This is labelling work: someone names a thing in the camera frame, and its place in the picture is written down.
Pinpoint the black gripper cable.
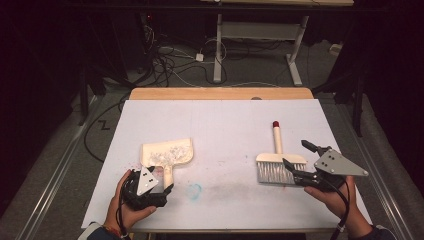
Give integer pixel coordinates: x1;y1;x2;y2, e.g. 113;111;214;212
116;169;141;240
328;178;351;240

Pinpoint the tangle of black floor cables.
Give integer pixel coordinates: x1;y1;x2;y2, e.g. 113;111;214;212
143;13;231;88

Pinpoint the person's right hand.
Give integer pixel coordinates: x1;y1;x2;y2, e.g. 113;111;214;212
303;175;363;228

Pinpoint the cream dustpan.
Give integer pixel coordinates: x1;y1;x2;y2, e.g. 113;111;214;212
139;137;194;192

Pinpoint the person's left hand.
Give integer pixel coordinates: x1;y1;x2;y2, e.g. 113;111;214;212
104;169;158;231

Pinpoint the cream hand brush red-tipped handle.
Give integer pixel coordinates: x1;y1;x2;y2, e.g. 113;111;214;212
255;120;308;186

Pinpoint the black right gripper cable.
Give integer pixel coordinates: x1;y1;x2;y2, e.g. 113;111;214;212
328;178;351;240

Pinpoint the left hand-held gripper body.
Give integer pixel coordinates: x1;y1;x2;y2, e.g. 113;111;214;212
120;165;168;211

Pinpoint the white table sheet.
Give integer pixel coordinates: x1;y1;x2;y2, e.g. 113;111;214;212
81;99;373;231

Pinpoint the black looped floor cable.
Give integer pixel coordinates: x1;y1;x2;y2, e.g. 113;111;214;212
83;96;131;164

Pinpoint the wooden table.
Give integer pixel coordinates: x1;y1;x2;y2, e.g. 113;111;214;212
128;87;351;234

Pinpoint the black stand leg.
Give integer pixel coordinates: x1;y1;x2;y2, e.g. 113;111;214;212
313;66;366;138
78;59;101;127

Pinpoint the orange bracelet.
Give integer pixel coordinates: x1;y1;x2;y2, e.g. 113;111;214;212
101;224;129;238

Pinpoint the beige power strip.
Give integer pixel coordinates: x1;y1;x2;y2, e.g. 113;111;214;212
329;43;344;57

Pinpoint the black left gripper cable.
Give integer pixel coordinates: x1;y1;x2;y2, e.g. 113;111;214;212
116;169;141;240

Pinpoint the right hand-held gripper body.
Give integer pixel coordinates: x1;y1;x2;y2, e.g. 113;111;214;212
294;145;370;194

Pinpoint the metal floor rail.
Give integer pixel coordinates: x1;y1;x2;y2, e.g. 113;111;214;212
333;99;416;240
16;94;101;240

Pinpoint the pile of white paper scraps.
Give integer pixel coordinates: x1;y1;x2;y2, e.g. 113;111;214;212
148;144;188;166

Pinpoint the white desk frame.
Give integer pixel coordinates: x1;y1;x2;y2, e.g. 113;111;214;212
199;0;355;87

